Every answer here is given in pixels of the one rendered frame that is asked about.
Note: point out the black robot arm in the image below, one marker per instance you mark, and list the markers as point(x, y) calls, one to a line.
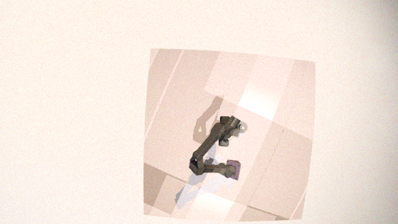
point(219, 131)

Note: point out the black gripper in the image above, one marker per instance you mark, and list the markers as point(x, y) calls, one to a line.
point(225, 119)

